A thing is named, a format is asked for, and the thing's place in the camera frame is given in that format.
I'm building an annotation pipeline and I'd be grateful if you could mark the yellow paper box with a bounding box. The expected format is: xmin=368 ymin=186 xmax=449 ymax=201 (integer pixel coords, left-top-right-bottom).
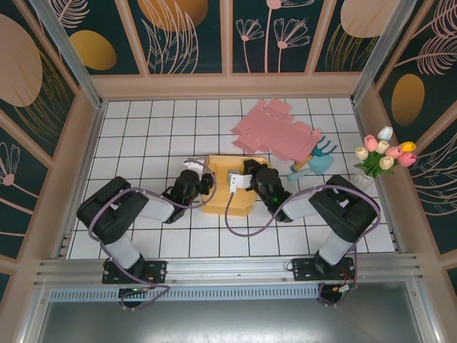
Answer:
xmin=201 ymin=154 xmax=273 ymax=218

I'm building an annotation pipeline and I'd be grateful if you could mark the pink paper box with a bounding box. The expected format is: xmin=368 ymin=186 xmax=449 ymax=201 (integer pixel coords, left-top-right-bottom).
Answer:
xmin=230 ymin=99 xmax=322 ymax=162

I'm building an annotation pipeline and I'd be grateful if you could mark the blue toy shovel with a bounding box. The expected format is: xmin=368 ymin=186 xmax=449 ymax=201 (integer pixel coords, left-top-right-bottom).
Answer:
xmin=287 ymin=156 xmax=333 ymax=183

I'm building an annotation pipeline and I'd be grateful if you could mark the teal toy rake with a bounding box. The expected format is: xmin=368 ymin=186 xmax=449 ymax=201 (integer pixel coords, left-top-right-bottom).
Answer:
xmin=291 ymin=135 xmax=337 ymax=172

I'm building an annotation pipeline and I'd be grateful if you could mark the white ribbed vase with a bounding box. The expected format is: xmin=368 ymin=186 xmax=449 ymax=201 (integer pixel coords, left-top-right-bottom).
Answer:
xmin=354 ymin=170 xmax=376 ymax=189

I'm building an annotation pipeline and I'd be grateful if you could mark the artificial tulip bouquet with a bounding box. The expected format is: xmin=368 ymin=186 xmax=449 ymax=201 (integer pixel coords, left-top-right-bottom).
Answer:
xmin=353 ymin=125 xmax=418 ymax=179

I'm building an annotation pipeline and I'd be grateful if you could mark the black round controller unit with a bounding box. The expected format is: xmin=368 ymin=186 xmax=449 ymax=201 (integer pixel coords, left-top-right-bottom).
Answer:
xmin=119 ymin=285 xmax=155 ymax=311
xmin=317 ymin=283 xmax=353 ymax=307

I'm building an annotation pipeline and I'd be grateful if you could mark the grey metal sheet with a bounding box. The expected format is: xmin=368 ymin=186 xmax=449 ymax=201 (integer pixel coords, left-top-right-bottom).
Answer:
xmin=21 ymin=299 xmax=440 ymax=343

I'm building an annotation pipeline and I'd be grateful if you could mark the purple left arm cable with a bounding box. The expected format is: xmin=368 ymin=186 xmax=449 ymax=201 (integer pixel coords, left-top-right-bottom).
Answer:
xmin=88 ymin=170 xmax=217 ymax=311

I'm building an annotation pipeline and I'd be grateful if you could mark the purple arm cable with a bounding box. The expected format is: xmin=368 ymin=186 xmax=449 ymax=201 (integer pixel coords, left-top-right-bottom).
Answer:
xmin=225 ymin=184 xmax=381 ymax=308
xmin=88 ymin=170 xmax=217 ymax=311

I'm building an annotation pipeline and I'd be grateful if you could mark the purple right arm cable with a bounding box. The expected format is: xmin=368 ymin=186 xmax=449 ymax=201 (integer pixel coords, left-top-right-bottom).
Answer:
xmin=225 ymin=184 xmax=381 ymax=308

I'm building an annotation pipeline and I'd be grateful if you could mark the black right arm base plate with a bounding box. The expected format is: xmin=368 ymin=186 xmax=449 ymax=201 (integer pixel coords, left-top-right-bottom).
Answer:
xmin=291 ymin=257 xmax=358 ymax=283

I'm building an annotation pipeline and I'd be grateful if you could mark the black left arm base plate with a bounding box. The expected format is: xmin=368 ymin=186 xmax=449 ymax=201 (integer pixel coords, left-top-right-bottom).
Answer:
xmin=102 ymin=259 xmax=168 ymax=285

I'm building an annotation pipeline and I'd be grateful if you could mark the aluminium front rail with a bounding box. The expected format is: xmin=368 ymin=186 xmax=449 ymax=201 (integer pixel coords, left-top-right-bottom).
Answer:
xmin=34 ymin=252 xmax=423 ymax=287

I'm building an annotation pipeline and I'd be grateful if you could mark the slotted grey cable duct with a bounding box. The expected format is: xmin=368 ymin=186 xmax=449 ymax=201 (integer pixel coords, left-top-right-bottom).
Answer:
xmin=47 ymin=287 xmax=322 ymax=302

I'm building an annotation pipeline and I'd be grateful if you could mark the aluminium corner post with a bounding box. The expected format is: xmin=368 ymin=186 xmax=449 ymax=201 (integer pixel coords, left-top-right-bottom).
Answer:
xmin=348 ymin=0 xmax=419 ymax=105
xmin=28 ymin=0 xmax=109 ymax=110

